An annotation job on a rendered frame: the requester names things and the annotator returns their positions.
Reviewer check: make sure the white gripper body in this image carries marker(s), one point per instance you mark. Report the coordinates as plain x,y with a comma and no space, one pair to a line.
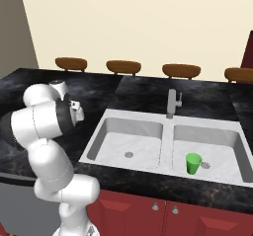
79,115

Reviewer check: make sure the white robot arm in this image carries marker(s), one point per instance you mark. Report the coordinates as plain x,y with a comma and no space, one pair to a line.
49,167

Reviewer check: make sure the white double basin sink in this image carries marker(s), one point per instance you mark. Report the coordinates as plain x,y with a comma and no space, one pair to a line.
166,147

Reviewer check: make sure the brown wooden stool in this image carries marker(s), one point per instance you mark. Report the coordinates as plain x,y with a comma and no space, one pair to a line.
123,66
239,74
71,63
181,70

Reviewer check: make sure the grey metal tap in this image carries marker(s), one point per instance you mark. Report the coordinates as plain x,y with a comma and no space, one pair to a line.
171,103

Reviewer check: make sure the red cupboard door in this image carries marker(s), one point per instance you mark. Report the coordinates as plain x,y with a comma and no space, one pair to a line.
128,213
210,220

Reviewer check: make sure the grey dishwasher front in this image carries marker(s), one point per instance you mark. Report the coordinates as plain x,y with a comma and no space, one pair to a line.
19,210

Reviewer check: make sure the grey round cupboard knob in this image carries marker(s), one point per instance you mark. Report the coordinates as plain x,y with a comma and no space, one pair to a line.
155,206
175,209

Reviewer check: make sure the green cup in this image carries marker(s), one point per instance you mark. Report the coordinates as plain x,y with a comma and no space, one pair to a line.
193,163

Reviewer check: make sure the dark red tall cupboard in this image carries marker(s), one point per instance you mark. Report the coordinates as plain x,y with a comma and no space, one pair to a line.
248,50

